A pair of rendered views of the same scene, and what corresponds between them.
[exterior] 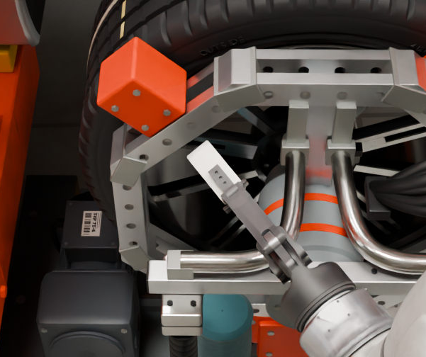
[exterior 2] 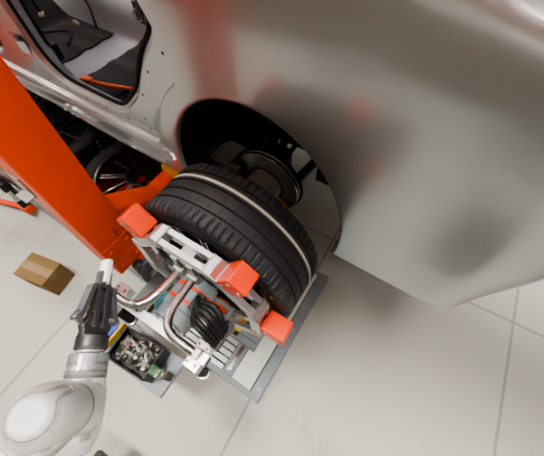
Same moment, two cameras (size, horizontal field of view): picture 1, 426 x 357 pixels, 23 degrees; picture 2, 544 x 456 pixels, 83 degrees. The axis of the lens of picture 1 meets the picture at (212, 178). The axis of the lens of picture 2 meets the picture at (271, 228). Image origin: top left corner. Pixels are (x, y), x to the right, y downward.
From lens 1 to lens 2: 0.87 m
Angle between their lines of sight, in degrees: 19
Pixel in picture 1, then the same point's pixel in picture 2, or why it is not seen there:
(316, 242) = not seen: hidden behind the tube
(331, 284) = (84, 345)
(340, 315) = (74, 360)
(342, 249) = (183, 311)
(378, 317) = (85, 369)
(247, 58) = (164, 230)
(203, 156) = (104, 263)
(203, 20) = (159, 208)
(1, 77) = not seen: hidden behind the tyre
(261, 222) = (81, 305)
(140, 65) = (128, 214)
